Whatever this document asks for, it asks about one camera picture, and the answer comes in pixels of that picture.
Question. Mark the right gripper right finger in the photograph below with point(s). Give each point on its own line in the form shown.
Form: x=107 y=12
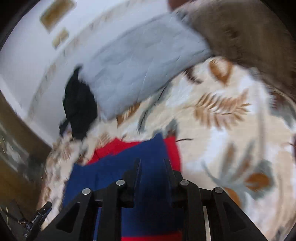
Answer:
x=196 y=208

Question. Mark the leaf pattern beige blanket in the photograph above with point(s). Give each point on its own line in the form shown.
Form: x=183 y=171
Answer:
x=232 y=130

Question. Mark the beige wall switch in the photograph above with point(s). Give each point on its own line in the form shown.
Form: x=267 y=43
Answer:
x=60 y=38

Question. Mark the red and blue sweater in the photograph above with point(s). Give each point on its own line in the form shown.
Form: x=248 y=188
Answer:
x=152 y=217

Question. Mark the brown pink padded headboard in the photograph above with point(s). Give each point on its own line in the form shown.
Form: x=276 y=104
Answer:
x=247 y=33

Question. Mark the black clothes pile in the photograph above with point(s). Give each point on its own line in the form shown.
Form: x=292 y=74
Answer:
x=80 y=107

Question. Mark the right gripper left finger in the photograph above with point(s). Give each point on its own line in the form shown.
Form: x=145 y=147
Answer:
x=97 y=212

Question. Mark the wooden door with glass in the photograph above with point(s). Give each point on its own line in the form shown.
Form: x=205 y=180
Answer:
x=23 y=157

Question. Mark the grey quilted pillow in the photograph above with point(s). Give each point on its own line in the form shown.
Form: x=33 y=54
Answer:
x=141 y=61

